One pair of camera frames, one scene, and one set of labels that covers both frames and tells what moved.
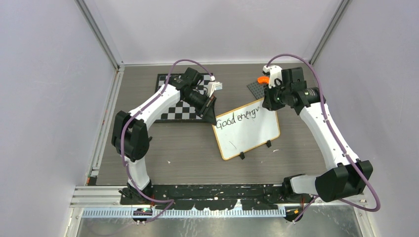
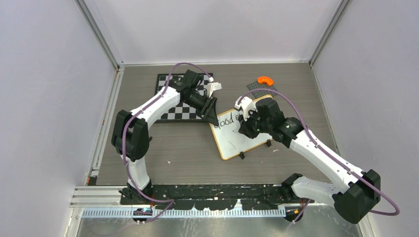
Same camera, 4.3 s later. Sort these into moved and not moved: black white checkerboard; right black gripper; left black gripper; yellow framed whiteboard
Moved: right black gripper
Not moved: left black gripper; yellow framed whiteboard; black white checkerboard
